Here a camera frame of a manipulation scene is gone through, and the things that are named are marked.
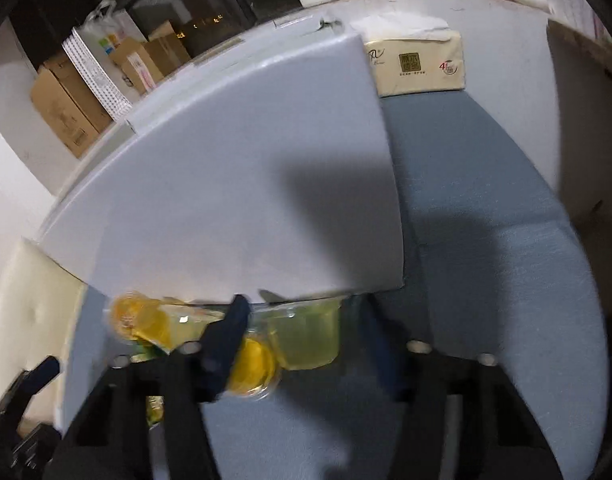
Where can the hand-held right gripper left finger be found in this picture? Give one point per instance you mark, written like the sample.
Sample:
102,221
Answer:
225,345

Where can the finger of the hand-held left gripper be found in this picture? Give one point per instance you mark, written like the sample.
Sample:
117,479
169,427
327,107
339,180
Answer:
43,372

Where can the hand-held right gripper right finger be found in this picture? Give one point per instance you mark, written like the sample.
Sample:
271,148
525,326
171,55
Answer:
383,355

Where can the pale green jelly cup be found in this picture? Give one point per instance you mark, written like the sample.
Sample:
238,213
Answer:
306,340

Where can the pile of small jelly cups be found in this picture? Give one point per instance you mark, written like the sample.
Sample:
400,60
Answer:
135,322

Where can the green snack packet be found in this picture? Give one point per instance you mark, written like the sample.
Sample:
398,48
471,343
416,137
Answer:
155,410

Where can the white cardboard box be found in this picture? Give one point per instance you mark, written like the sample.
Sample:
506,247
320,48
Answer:
235,160

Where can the cream sofa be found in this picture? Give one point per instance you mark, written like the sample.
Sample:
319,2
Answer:
30,300

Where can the large brown cardboard box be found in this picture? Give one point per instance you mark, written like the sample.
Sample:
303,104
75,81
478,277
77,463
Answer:
65,105

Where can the cream tissue pack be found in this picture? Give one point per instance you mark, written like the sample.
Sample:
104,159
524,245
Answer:
418,65

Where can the small open cardboard box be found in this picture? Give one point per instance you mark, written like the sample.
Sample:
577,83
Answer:
145,60

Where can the polka dot paper bag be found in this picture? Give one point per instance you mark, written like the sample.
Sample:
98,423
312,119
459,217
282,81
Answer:
95,75

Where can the white bag coloured squares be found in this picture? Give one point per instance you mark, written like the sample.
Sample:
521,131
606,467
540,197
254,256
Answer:
110,25

